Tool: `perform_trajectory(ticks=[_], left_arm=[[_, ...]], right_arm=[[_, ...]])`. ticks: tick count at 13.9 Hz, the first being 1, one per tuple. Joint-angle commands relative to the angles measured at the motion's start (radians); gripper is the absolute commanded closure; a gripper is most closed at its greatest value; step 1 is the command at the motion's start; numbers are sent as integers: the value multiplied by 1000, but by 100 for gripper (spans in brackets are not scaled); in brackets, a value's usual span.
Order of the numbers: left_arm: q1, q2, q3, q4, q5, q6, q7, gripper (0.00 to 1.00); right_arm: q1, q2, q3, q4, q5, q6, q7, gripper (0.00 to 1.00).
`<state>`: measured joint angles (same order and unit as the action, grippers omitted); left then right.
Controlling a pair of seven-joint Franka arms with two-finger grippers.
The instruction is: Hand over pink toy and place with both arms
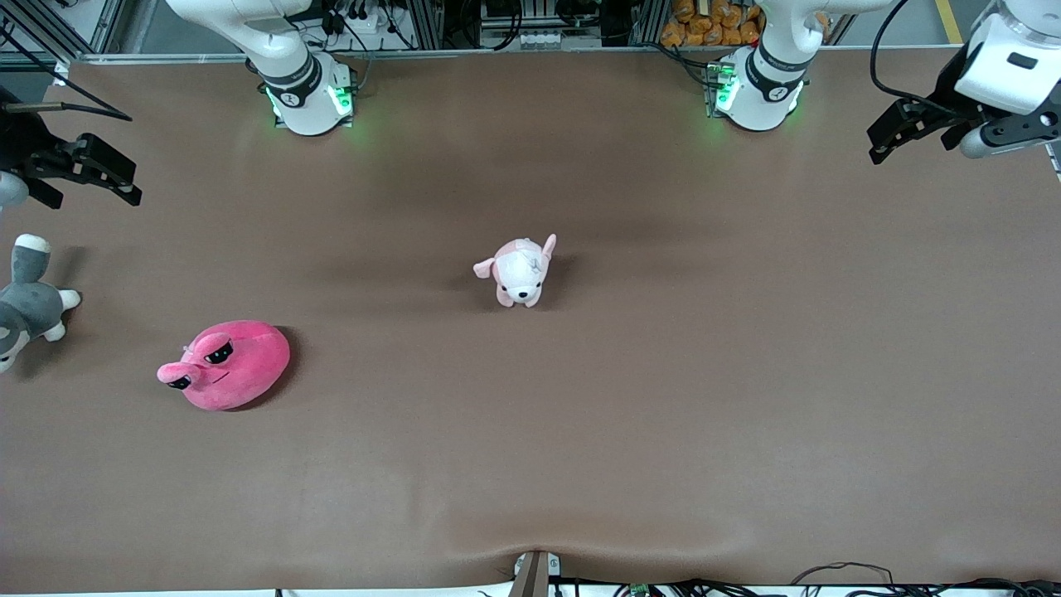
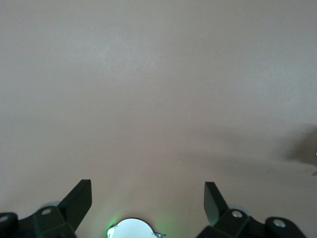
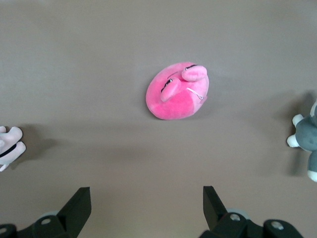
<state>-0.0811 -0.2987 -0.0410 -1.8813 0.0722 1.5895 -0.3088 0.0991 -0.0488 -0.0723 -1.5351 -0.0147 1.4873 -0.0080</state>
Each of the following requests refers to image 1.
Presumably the round pink plush toy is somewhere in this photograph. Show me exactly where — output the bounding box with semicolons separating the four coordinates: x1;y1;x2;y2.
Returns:
157;320;292;412

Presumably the grey white plush husky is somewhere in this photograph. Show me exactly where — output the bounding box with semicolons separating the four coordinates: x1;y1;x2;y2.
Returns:
0;234;82;374

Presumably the white power strip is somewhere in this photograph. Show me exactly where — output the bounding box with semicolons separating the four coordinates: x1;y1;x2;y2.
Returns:
338;10;392;51

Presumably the light pink plush dog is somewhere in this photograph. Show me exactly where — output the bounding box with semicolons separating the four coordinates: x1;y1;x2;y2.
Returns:
472;233;558;309

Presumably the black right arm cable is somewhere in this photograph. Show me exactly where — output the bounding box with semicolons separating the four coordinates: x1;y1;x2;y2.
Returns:
0;23;133;122

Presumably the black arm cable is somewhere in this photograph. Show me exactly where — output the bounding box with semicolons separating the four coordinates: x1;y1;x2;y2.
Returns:
0;23;133;122
869;0;942;107

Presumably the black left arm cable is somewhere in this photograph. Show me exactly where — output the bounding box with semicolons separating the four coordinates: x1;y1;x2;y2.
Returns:
869;0;942;107

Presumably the aluminium frame rail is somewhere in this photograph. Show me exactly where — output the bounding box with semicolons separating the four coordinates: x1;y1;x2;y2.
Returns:
50;41;1016;67

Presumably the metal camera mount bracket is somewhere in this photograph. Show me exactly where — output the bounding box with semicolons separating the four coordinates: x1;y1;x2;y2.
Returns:
510;550;562;597

